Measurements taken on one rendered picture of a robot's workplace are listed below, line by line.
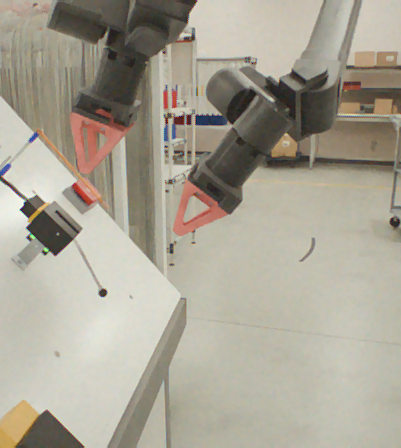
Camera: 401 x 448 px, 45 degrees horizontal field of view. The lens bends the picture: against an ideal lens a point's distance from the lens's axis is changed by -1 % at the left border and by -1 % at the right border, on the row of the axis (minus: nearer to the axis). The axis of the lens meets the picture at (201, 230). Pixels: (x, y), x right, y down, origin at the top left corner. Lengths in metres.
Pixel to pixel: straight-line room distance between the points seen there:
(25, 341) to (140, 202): 1.23
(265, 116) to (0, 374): 0.42
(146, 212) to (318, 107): 1.29
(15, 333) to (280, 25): 8.42
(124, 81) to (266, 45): 8.27
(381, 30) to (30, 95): 7.65
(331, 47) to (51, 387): 0.55
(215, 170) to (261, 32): 8.32
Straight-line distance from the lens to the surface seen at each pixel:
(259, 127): 0.58
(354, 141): 8.77
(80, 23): 0.60
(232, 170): 0.59
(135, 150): 1.78
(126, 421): 0.69
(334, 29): 0.73
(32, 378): 0.62
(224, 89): 0.63
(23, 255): 0.72
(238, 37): 8.96
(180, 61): 3.98
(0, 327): 0.63
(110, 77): 0.62
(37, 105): 1.54
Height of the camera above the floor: 1.29
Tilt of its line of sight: 17 degrees down
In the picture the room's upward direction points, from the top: straight up
